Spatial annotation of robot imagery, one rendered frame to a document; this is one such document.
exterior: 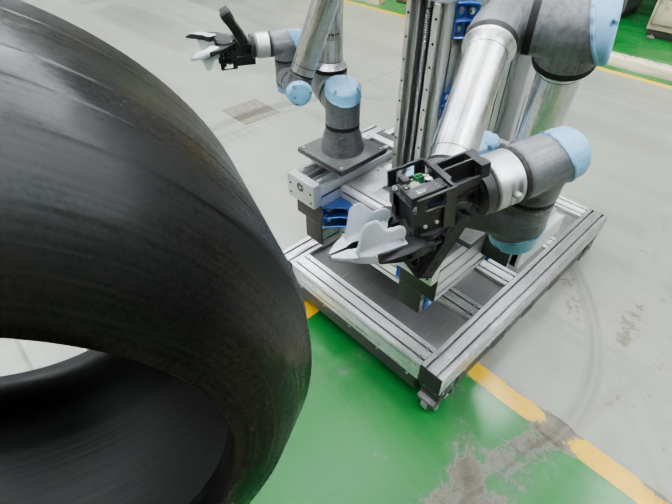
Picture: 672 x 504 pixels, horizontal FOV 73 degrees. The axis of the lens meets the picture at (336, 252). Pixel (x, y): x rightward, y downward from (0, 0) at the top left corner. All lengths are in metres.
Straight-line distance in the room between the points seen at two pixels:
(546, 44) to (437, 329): 1.06
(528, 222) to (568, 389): 1.33
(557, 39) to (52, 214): 0.84
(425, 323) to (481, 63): 1.07
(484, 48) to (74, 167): 0.74
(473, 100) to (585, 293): 1.66
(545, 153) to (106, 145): 0.51
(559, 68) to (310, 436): 1.31
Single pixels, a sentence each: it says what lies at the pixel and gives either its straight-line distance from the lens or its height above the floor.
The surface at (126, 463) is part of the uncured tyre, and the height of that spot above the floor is 0.92.
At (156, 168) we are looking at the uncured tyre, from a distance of 0.27.
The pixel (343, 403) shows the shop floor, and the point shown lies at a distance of 1.74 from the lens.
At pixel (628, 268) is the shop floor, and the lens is 2.58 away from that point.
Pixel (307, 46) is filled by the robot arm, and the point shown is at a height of 1.08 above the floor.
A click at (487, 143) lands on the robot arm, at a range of 1.23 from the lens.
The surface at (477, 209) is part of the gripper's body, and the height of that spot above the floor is 1.16.
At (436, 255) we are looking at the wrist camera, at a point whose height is 1.11.
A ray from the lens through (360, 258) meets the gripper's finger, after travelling 0.53.
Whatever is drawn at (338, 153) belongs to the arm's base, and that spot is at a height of 0.74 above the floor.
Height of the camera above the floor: 1.51
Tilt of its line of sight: 42 degrees down
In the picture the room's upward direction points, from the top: straight up
